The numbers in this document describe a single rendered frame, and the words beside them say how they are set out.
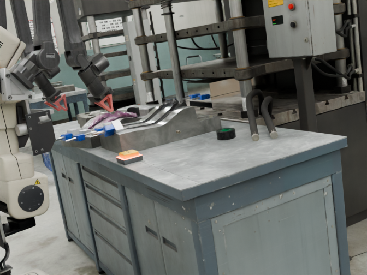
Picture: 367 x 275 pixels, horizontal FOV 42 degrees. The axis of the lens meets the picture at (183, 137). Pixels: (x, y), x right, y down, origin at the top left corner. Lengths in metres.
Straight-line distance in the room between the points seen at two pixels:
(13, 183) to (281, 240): 1.00
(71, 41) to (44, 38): 0.11
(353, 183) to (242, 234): 1.45
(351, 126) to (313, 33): 0.84
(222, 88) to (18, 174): 1.41
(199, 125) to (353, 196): 1.21
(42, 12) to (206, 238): 0.97
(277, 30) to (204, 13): 7.75
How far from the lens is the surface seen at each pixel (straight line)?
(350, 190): 2.97
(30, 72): 1.76
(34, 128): 1.90
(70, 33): 1.86
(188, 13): 9.95
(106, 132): 2.04
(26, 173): 1.92
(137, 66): 6.40
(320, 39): 2.27
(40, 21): 1.81
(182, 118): 2.11
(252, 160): 1.63
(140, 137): 2.03
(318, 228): 1.85
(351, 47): 2.95
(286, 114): 2.55
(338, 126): 2.82
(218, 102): 2.85
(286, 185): 1.68
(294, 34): 2.29
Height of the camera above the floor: 1.23
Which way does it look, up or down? 12 degrees down
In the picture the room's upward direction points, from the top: 9 degrees counter-clockwise
